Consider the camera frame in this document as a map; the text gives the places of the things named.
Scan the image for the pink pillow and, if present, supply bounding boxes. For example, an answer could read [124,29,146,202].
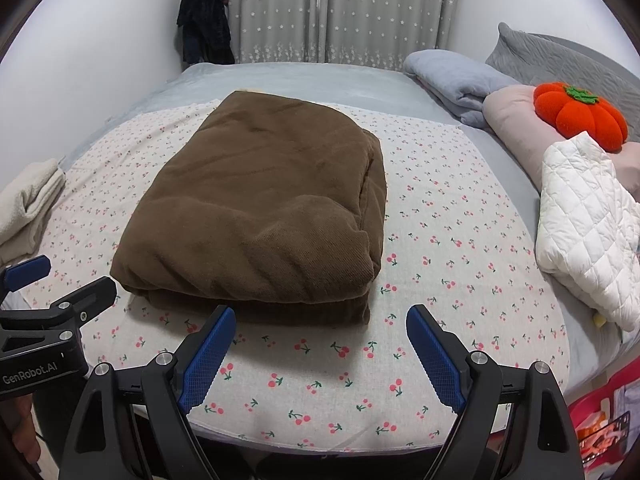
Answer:
[482,85,640,193]

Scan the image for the orange pumpkin cushion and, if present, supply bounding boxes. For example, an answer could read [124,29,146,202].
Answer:
[533,81,628,153]

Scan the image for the grey bed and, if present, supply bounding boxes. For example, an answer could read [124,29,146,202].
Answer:
[0,62,621,461]

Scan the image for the grey star print curtain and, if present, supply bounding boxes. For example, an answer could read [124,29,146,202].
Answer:
[222,0,461,72]

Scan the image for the folded blue-grey blanket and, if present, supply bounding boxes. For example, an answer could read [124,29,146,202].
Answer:
[402,50,521,128]

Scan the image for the person's left hand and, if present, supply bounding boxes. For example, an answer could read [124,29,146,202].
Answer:
[6,396,40,462]

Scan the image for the cherry print bed sheet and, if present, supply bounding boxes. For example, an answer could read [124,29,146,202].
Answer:
[30,97,571,453]

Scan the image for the white quilted jacket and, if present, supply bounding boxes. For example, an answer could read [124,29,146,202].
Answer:
[535,131,640,333]

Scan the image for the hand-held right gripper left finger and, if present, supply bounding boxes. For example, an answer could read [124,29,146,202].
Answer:
[59,305,237,480]

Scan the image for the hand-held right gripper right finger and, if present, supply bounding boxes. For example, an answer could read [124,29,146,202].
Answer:
[406,304,585,480]

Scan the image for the red box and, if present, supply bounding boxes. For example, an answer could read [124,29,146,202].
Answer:
[570,360,640,471]

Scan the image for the dark hanging clothes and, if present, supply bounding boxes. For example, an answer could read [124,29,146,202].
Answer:
[176,0,236,66]

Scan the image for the brown coat with fur collar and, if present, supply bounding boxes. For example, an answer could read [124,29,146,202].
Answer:
[110,90,388,328]

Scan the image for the grey quilted pillow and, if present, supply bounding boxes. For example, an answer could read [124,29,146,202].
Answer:
[485,22,640,143]

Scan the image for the cream folded cloth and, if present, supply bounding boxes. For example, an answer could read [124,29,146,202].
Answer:
[0,158,66,266]

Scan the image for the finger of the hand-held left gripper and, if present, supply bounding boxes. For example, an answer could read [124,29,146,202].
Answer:
[0,255,52,307]
[0,276,118,342]

